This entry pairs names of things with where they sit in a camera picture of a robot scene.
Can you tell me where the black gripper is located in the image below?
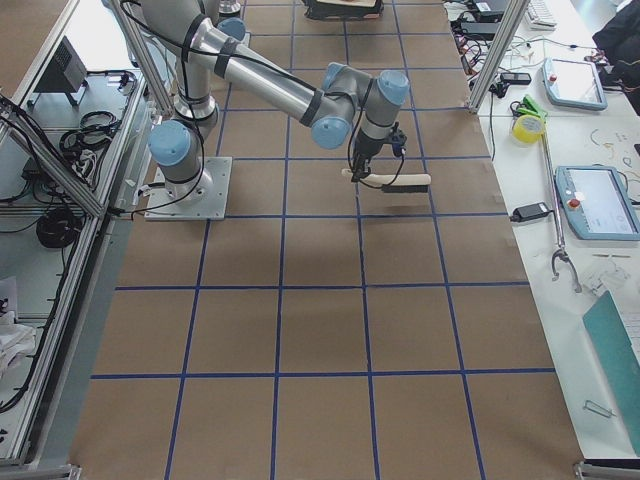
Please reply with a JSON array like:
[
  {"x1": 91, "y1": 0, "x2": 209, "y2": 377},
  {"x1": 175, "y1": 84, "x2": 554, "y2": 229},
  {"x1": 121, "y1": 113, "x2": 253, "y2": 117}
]
[{"x1": 350, "y1": 127, "x2": 406, "y2": 176}]

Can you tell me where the white hand brush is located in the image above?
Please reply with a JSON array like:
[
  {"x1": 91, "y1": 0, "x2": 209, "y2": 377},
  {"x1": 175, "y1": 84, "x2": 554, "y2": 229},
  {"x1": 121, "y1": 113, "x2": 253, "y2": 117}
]
[{"x1": 341, "y1": 169, "x2": 432, "y2": 193}]

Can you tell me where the black lined trash bin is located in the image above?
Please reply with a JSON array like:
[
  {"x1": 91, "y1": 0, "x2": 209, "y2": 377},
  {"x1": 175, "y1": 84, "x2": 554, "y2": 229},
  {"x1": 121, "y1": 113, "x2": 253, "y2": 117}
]
[{"x1": 302, "y1": 0, "x2": 384, "y2": 21}]

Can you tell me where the yellow tape roll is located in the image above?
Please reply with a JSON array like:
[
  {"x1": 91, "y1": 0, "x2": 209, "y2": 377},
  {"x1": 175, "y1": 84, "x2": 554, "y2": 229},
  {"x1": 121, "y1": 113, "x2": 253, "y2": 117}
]
[{"x1": 511, "y1": 115, "x2": 546, "y2": 146}]

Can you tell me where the green clamp tool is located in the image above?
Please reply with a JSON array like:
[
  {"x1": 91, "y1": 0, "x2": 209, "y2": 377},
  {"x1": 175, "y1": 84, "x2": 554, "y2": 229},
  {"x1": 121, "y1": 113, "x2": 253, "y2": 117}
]
[{"x1": 510, "y1": 94, "x2": 548, "y2": 121}]

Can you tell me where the black power adapter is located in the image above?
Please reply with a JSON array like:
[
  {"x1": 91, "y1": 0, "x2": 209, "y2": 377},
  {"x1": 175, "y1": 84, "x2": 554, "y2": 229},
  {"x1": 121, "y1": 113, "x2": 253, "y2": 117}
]
[{"x1": 510, "y1": 202, "x2": 553, "y2": 223}]

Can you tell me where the far teach pendant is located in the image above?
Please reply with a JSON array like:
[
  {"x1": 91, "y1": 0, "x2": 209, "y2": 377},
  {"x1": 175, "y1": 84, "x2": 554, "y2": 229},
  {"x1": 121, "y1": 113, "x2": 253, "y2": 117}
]
[{"x1": 541, "y1": 58, "x2": 608, "y2": 111}]

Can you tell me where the teach pendant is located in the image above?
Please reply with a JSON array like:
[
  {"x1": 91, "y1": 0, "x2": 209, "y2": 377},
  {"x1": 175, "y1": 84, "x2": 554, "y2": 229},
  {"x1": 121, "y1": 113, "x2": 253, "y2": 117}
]
[
  {"x1": 541, "y1": 58, "x2": 608, "y2": 111},
  {"x1": 555, "y1": 166, "x2": 639, "y2": 241}
]

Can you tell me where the long metal grabber tool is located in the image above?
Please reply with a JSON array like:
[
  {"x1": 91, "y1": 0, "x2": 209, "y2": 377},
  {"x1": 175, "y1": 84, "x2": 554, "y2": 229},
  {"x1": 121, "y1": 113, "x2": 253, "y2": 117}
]
[{"x1": 541, "y1": 133, "x2": 582, "y2": 294}]

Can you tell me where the near teach pendant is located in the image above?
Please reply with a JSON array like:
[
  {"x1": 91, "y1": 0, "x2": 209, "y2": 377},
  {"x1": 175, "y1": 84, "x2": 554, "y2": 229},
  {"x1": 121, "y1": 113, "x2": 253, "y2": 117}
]
[{"x1": 555, "y1": 166, "x2": 639, "y2": 241}]

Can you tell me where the teal folder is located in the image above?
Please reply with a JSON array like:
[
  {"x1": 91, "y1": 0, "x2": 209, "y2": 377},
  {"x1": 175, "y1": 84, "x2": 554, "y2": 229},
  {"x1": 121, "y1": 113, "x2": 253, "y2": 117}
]
[{"x1": 583, "y1": 291, "x2": 639, "y2": 455}]

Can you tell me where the aluminium frame post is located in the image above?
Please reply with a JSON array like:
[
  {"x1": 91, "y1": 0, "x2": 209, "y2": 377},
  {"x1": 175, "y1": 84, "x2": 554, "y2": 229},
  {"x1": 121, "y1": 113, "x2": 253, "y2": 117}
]
[{"x1": 467, "y1": 0, "x2": 529, "y2": 113}]

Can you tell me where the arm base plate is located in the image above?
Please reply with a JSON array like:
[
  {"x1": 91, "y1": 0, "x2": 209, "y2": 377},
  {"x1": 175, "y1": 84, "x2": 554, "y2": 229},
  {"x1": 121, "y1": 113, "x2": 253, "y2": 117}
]
[{"x1": 144, "y1": 157, "x2": 232, "y2": 221}]

